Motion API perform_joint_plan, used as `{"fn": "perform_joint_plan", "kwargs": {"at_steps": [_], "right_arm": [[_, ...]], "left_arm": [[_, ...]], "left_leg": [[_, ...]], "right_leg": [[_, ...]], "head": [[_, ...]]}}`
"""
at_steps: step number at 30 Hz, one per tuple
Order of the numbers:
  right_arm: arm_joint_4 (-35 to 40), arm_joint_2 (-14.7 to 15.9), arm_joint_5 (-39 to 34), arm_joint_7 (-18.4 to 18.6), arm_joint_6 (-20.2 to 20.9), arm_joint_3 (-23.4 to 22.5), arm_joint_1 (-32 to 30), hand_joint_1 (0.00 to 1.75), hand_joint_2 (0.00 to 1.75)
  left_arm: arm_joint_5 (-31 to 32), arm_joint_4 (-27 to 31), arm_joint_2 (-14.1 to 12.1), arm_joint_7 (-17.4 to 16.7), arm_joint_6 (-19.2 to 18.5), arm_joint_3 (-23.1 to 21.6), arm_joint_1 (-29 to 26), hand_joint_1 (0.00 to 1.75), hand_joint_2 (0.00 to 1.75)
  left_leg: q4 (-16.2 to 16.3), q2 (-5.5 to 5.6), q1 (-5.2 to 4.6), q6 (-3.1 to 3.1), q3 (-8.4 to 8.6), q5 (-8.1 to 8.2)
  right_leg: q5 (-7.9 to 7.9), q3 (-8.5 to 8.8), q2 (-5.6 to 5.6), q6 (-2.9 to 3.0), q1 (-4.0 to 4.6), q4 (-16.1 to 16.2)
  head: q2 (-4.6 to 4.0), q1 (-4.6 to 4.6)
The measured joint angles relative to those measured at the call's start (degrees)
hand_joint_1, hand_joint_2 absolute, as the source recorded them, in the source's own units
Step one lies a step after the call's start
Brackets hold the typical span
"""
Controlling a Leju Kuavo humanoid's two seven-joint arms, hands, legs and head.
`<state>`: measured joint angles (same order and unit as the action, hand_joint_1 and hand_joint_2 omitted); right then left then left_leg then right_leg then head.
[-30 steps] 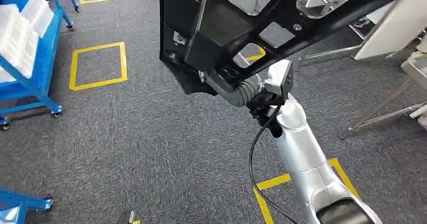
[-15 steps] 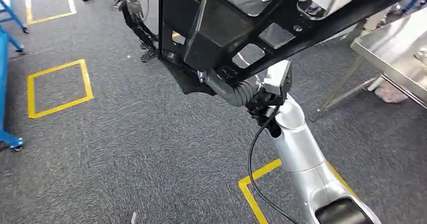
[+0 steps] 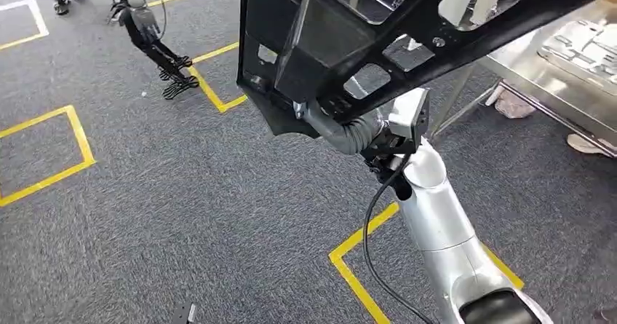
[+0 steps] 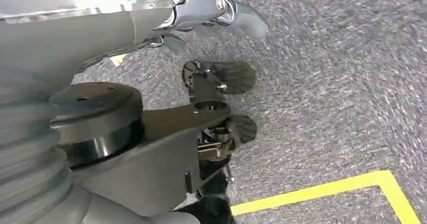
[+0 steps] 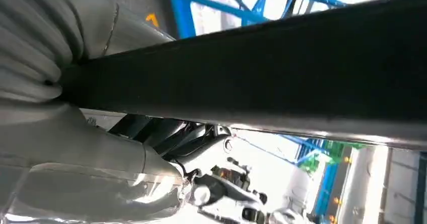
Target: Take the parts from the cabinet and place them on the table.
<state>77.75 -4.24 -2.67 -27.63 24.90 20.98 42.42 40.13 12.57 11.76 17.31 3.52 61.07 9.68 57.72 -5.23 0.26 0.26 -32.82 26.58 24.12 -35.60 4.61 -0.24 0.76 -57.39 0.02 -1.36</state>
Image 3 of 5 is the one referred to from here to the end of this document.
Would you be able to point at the silver stamped metal plate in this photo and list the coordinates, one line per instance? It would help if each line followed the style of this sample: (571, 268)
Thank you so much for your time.
(578, 47)

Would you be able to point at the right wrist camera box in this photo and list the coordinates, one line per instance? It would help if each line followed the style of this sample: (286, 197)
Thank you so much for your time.
(408, 114)

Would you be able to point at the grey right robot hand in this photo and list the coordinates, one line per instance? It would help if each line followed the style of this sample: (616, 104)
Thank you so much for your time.
(304, 112)

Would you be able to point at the black plastic panel with cutouts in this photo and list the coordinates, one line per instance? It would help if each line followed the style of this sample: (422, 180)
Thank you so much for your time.
(327, 37)

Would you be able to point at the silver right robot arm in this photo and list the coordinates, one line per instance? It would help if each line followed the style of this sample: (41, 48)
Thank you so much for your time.
(443, 225)

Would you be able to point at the steel work table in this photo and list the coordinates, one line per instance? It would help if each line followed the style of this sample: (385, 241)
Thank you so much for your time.
(530, 73)

